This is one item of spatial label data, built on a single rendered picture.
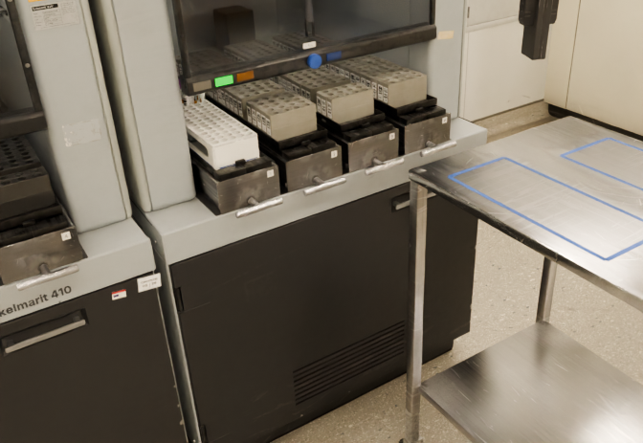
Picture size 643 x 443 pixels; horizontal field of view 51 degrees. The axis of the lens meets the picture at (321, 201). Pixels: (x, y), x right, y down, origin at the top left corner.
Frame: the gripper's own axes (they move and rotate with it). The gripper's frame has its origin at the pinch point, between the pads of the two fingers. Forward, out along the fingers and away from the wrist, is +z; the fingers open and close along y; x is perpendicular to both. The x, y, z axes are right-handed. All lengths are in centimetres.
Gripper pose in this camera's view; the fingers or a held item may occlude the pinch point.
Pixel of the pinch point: (536, 24)
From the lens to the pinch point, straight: 78.6
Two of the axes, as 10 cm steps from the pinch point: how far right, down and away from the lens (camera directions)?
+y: 9.8, -1.1, 1.3
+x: -1.7, -4.7, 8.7
